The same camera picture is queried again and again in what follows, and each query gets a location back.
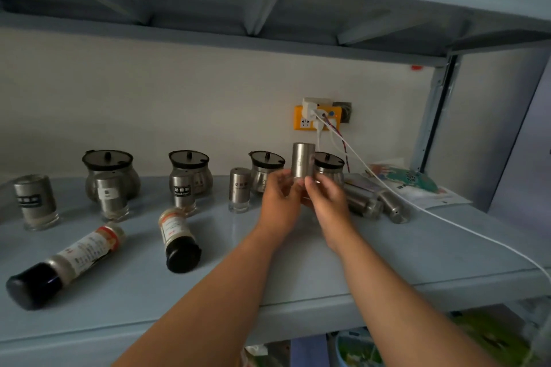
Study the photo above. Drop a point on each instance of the tall black-capped grinder bottle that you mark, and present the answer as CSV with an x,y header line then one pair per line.
x,y
64,265

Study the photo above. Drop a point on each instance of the person's left forearm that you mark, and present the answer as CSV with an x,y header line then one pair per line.
x,y
206,298

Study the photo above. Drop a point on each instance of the slim steel shaker bottle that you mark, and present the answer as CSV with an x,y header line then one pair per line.
x,y
239,188

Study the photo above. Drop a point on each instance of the person's left thumb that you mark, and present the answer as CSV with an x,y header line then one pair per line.
x,y
282,176

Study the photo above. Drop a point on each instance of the steel shaker black label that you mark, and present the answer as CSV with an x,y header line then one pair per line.
x,y
184,195
35,201

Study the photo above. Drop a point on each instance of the steel shaker white label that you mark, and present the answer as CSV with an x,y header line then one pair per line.
x,y
111,197

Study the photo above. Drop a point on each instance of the yellow wall power socket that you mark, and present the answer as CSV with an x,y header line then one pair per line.
x,y
303,121

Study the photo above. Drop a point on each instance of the person's right thumb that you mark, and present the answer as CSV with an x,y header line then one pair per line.
x,y
310,190

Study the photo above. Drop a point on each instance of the white charger plug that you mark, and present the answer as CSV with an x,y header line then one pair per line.
x,y
312,105

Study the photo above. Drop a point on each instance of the person's left hand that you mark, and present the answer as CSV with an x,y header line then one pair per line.
x,y
275,205

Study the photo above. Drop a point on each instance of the person's right hand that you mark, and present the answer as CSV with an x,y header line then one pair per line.
x,y
333,216

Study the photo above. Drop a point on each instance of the grey wall socket plate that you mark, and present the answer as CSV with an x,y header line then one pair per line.
x,y
344,112

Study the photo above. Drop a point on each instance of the person's right forearm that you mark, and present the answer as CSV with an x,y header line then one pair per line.
x,y
400,306

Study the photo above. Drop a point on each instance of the short black-capped grinder bottle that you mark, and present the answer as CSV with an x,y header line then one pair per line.
x,y
177,238

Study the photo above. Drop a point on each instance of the colourful printed plastic bag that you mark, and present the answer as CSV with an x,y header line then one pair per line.
x,y
413,186

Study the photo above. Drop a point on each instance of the blue-grey metal shelf rack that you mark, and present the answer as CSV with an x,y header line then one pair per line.
x,y
301,300

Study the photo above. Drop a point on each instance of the plain steel shaker bottle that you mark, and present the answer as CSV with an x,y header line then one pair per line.
x,y
303,159

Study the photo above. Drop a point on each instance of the steel seasoning jar black lid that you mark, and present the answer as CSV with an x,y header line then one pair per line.
x,y
263,171
196,171
120,173
330,166

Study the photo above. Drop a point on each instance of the green packet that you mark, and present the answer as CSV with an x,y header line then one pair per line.
x,y
495,336

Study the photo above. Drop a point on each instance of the green white plastic container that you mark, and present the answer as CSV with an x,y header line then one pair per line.
x,y
357,349

